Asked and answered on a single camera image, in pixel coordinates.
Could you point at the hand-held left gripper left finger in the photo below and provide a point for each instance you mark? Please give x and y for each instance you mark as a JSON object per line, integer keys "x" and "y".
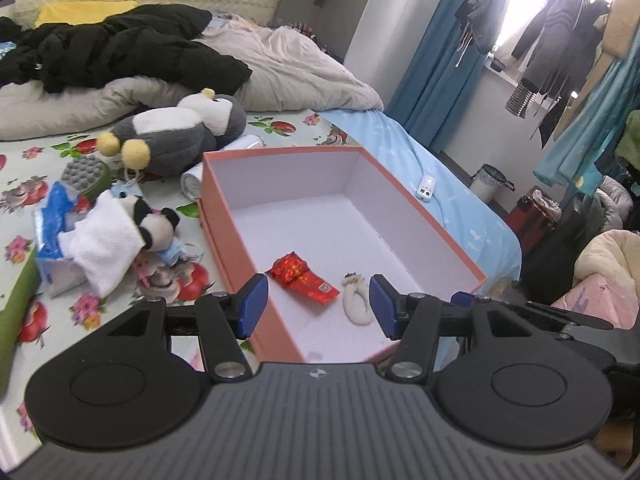
{"x": 252, "y": 305}

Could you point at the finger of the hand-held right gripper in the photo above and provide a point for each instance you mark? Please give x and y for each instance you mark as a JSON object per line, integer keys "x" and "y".
{"x": 461, "y": 298}
{"x": 565, "y": 316}

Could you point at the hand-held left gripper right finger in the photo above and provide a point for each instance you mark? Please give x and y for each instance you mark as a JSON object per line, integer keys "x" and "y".
{"x": 382, "y": 307}

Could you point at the orange cardboard box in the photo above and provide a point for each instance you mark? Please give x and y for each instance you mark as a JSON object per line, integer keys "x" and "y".
{"x": 310, "y": 220}

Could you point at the small panda plush toy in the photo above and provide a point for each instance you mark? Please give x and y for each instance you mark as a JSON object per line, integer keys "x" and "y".
{"x": 152, "y": 232}

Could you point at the white towel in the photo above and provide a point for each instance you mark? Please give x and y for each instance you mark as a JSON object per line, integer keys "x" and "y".
{"x": 100, "y": 250}

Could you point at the blue tissue pack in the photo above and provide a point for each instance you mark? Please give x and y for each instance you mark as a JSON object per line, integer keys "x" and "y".
{"x": 52, "y": 220}

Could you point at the pink garment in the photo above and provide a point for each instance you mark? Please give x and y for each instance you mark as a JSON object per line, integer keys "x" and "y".
{"x": 600, "y": 302}

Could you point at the red foil packet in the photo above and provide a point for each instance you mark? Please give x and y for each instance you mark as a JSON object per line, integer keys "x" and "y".
{"x": 300, "y": 277}

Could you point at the cream fleece coat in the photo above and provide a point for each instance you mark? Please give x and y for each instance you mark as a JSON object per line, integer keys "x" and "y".
{"x": 610, "y": 260}

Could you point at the blue face mask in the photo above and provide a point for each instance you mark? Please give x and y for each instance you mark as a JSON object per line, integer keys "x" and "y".
{"x": 172, "y": 253}

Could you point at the red suitcase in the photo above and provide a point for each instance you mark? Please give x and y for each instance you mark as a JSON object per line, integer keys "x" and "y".
{"x": 530, "y": 222}

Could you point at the white trash bin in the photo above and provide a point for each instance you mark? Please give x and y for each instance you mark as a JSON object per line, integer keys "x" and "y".
{"x": 487, "y": 187}

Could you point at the small white charger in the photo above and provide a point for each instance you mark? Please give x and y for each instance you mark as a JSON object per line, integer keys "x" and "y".
{"x": 426, "y": 188}

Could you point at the grey puffy coat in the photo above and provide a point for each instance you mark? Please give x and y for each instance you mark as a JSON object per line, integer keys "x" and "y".
{"x": 612, "y": 202}

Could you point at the light blue bed sheet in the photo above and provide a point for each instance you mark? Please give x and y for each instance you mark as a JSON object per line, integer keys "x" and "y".
{"x": 440, "y": 170}

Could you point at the white spray can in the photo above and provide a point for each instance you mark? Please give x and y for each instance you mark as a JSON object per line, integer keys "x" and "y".
{"x": 192, "y": 180}

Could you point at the grey penguin plush toy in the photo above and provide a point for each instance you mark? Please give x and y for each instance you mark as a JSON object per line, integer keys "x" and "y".
{"x": 170, "y": 145}

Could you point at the teal hanging garment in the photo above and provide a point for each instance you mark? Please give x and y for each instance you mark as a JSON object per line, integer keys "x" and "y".
{"x": 590, "y": 135}

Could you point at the green massage brush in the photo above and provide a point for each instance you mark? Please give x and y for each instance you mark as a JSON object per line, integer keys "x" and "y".
{"x": 85, "y": 175}

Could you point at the beige duvet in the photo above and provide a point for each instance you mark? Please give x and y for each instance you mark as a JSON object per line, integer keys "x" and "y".
{"x": 300, "y": 70}

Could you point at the blue curtain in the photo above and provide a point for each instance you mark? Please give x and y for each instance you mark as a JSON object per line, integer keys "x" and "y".
{"x": 435, "y": 60}

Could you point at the fruit print bed sheet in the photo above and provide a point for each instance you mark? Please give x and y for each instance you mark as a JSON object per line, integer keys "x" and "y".
{"x": 30, "y": 160}

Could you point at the dark hanging jacket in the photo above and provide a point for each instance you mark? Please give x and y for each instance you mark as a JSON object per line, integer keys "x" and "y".
{"x": 565, "y": 35}

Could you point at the black puffer jacket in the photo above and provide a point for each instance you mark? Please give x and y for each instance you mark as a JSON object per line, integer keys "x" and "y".
{"x": 125, "y": 45}

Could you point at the grey-blue hanging jacket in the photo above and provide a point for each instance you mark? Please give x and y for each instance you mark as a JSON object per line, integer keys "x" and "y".
{"x": 487, "y": 5}

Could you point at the beige hanging garment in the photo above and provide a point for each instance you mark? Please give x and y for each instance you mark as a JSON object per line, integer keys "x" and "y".
{"x": 625, "y": 15}

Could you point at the yellow pillow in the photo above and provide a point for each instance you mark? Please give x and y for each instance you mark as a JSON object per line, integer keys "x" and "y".
{"x": 75, "y": 11}

